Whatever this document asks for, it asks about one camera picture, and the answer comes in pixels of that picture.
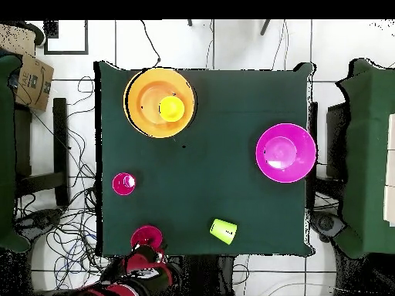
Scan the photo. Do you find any person's foot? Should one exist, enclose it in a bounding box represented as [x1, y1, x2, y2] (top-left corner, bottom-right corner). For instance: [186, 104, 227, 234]
[18, 20, 47, 48]

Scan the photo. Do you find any large pink plastic bowl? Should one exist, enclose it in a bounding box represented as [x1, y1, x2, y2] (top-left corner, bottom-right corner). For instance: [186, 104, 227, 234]
[255, 123, 318, 184]

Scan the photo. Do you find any large orange plastic bowl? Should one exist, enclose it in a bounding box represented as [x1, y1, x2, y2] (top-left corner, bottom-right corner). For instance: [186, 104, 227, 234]
[123, 66, 197, 139]

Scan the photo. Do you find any dark wooden stool frame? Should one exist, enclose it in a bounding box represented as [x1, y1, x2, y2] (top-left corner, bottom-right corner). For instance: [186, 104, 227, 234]
[13, 97, 70, 207]
[308, 101, 319, 211]

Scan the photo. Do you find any plain cardboard box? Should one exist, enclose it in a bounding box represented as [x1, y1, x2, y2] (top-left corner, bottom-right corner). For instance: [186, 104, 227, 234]
[0, 24, 36, 58]

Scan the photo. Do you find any dark green tablecloth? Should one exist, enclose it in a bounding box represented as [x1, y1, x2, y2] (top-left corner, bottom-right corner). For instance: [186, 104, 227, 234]
[93, 60, 316, 257]

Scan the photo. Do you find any red plastic cup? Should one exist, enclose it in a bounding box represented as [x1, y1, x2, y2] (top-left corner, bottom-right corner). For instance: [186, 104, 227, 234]
[111, 172, 137, 197]

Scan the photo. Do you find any small red plastic bowl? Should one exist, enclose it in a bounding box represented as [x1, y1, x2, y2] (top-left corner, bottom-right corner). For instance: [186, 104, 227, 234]
[130, 224, 164, 250]

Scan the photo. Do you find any printed cardboard box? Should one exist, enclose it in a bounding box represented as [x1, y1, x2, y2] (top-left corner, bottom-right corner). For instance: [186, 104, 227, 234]
[14, 52, 56, 113]

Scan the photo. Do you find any green plastic cup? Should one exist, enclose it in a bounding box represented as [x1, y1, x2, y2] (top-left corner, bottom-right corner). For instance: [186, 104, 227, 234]
[209, 218, 238, 245]

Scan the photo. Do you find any black computer tower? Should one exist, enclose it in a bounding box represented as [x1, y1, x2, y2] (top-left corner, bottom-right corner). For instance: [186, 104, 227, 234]
[326, 102, 351, 181]

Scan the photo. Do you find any black floor cable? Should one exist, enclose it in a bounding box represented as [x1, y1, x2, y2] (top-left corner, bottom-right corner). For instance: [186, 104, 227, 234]
[140, 20, 162, 69]

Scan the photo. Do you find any yellow plastic cup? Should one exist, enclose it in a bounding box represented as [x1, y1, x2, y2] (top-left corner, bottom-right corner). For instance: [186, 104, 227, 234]
[158, 95, 186, 123]

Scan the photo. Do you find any black square frame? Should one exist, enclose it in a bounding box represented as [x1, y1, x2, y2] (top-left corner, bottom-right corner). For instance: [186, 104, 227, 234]
[43, 20, 89, 56]

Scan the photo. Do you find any green cloth covered side table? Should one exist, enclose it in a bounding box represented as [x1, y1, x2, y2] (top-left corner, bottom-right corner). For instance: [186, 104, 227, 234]
[335, 58, 395, 260]
[0, 54, 32, 254]

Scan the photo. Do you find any tangle of cables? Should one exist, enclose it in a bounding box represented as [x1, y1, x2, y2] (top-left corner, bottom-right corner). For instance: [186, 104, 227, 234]
[13, 75, 124, 291]

